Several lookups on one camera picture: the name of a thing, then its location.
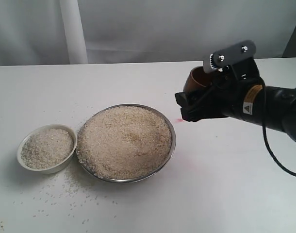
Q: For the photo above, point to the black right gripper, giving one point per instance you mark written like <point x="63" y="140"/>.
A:
<point x="219" y="101"/>

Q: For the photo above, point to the brown wooden cup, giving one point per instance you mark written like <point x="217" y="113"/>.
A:
<point x="197" y="80"/>

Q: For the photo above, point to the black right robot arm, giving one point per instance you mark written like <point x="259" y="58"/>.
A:
<point x="275" y="107"/>

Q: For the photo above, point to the rice in steel tray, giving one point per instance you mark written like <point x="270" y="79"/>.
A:
<point x="126" y="140"/>

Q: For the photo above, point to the rice in cream bowl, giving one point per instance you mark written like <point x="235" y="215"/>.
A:
<point x="47" y="148"/>

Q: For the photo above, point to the spilled rice grains on table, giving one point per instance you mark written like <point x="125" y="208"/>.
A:
<point x="30" y="198"/>

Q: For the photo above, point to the round steel tray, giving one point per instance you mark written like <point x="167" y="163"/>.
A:
<point x="171" y="150"/>

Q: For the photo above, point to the white backdrop curtain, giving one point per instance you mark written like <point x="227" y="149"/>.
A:
<point x="55" y="32"/>

